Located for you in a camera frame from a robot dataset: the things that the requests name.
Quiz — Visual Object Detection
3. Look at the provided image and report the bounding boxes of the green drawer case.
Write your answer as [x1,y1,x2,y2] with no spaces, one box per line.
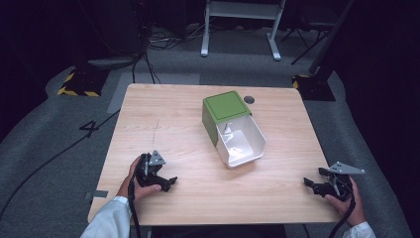
[201,90,253,148]

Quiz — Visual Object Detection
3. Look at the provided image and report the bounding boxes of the grey metal stand pole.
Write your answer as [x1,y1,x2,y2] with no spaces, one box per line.
[308,0,357,75]

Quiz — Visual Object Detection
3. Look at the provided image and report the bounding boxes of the black yellow striped stand base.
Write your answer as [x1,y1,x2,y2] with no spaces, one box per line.
[291,73,337,102]
[56,66,110,98]

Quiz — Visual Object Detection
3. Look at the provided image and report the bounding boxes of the left hand-held gripper black cable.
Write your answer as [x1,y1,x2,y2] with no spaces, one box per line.
[127,175,143,238]

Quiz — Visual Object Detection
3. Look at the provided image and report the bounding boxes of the white metal desk frame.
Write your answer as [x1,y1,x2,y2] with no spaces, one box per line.
[200,0,287,61]

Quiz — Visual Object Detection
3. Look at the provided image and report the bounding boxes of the hand-held gripper black cable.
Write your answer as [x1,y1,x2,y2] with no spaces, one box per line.
[328,192,358,238]
[127,175,143,238]

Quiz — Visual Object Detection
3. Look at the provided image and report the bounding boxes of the black tripod legs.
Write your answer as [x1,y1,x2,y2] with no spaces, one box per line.
[281,27,332,65]

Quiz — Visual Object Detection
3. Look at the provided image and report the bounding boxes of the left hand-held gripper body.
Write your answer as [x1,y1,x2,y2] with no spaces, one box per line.
[135,150,167,188]

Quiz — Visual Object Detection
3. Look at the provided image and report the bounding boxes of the long black floor cable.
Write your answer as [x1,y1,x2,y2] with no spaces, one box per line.
[0,109,121,221]

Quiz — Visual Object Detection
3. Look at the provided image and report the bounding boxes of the bundle of floor cables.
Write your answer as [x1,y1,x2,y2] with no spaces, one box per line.
[145,25,204,52]

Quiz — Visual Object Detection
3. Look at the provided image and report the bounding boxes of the right hand-held gripper black cable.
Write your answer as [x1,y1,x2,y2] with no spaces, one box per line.
[328,192,358,238]

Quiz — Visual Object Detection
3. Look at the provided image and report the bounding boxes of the thin black hanging cable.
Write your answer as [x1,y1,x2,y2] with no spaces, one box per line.
[131,49,161,85]

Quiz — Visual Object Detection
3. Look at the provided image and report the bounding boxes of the white plastic drawer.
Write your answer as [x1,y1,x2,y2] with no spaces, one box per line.
[214,113,267,170]

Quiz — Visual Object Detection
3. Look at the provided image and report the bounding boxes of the person's left hand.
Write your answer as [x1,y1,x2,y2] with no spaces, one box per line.
[116,155,163,201]

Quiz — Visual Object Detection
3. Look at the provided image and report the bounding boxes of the person's right hand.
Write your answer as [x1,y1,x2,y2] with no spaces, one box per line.
[324,178,368,228]

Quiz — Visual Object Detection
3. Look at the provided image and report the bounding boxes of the crumpled clear plastic wrapper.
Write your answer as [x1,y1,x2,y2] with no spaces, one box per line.
[222,121,248,157]

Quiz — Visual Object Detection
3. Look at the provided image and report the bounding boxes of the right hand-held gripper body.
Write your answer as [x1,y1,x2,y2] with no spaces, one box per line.
[324,161,367,202]

